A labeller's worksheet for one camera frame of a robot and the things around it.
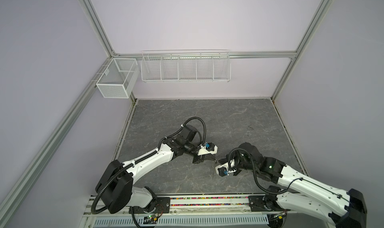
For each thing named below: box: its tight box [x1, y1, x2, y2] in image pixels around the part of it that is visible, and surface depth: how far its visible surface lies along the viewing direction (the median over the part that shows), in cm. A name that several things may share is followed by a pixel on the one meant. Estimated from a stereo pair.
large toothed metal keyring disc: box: [210, 156, 220, 164], surface depth 73 cm
